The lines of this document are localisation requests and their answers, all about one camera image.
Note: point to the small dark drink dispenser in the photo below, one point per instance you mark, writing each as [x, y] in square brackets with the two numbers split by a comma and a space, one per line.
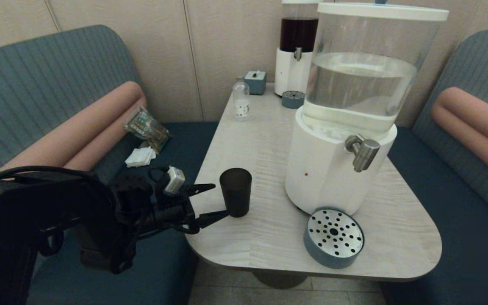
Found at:
[290, 72]

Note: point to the white folded napkins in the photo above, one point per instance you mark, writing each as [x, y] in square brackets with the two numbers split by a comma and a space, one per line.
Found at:
[140, 156]

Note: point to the small silver dispenser tap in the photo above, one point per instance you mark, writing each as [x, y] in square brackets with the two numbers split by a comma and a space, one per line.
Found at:
[298, 54]

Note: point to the crinkled snack packet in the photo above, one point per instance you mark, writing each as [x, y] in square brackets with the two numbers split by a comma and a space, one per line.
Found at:
[145, 128]

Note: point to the black plastic cup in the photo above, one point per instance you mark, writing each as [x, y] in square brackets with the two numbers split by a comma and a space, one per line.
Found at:
[235, 195]

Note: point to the small blue drip tray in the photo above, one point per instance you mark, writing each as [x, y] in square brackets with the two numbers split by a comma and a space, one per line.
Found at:
[292, 100]

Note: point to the round grey drip tray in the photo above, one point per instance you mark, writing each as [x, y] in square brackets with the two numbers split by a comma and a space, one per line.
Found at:
[333, 254]

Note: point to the white water dispenser lid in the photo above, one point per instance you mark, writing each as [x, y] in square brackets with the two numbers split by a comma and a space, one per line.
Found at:
[381, 12]

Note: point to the silver water dispenser tap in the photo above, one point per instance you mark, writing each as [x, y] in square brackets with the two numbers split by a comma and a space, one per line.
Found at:
[365, 153]

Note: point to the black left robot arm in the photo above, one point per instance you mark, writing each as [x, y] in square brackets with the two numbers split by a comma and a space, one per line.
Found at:
[15, 220]

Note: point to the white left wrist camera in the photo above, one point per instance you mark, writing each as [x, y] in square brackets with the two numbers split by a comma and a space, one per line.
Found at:
[175, 180]

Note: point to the dark table pedestal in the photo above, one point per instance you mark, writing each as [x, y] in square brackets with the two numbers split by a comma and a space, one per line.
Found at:
[280, 279]

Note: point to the clear plastic bottle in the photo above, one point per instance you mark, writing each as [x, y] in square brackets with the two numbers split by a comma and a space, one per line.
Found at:
[241, 103]

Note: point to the teal ribbed bench backrest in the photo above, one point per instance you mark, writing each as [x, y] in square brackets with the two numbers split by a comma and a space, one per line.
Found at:
[481, 63]
[36, 76]

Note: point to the dark blue bench seat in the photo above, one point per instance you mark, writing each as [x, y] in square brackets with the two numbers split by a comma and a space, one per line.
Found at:
[184, 140]
[460, 254]

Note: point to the small blue tissue box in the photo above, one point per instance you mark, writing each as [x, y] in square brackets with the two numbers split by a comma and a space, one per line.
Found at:
[256, 83]

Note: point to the large clear water dispenser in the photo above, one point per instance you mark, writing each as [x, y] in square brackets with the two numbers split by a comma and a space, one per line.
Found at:
[324, 169]

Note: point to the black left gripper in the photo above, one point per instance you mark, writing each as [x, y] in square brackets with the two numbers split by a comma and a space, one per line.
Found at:
[172, 212]

